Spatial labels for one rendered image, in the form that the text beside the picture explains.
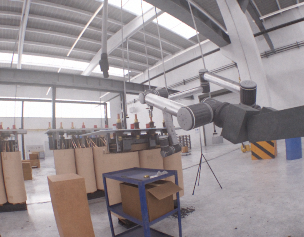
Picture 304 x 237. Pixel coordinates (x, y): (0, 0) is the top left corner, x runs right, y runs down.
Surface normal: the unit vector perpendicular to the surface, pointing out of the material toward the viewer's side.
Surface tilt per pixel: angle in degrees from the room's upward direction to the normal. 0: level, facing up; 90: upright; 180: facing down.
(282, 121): 90
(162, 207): 90
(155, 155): 90
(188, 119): 102
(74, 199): 90
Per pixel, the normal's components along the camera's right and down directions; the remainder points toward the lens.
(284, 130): -0.85, 0.02
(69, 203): 0.66, -0.15
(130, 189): -0.73, -0.01
